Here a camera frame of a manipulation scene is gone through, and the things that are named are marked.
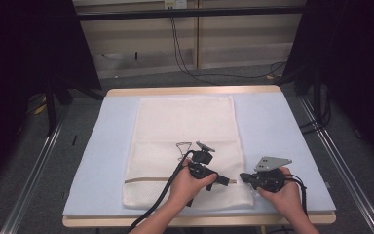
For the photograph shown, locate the metal floor rail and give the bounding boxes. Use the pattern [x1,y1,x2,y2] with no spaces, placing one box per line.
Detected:
[299,97,374,234]
[0,121,64,234]

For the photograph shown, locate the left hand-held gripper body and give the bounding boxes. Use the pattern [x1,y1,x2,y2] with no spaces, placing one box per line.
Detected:
[187,140,221,183]

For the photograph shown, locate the short black floor cables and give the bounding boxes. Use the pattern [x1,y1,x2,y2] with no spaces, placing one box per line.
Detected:
[299,119,329,135]

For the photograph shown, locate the wooden table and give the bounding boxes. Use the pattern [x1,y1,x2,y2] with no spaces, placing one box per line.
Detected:
[61,85,337,228]

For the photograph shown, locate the long black floor cable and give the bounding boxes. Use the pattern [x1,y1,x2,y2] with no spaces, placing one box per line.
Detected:
[169,16,287,86]

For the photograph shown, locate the light blue table mat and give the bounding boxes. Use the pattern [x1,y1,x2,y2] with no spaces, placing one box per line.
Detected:
[62,91,337,218]

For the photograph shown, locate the yellow tape strip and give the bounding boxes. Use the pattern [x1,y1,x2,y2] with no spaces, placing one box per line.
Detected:
[33,97,49,116]

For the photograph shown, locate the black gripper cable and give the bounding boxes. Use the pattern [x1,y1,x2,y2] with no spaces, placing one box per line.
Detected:
[283,174,309,217]
[127,149,197,234]

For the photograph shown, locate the white towel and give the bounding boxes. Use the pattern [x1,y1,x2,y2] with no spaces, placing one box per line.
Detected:
[122,95,255,211]

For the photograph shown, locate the person's right hand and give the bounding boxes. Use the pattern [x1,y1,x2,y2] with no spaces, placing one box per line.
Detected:
[256,166,304,217]

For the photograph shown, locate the person's left hand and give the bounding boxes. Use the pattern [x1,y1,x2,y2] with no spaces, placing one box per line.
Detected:
[168,158,219,210]

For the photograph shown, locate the black curtain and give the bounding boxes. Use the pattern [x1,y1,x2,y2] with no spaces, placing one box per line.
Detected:
[284,0,374,172]
[0,0,102,193]

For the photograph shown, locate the black horizontal bar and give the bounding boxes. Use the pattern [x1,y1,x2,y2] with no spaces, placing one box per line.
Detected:
[77,5,307,21]

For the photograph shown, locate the white wall outlet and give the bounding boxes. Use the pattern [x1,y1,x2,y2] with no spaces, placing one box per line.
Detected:
[164,0,189,10]

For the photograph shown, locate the black stand leg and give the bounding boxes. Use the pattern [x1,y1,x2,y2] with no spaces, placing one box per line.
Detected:
[44,77,105,137]
[275,63,326,125]

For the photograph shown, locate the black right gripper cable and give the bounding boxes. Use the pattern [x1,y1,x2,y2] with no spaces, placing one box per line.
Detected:
[283,174,309,217]

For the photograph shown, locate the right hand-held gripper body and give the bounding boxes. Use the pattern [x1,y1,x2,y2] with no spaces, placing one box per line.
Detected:
[253,156,292,193]

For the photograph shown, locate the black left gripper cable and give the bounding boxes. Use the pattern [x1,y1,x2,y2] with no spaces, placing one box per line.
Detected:
[127,149,197,234]

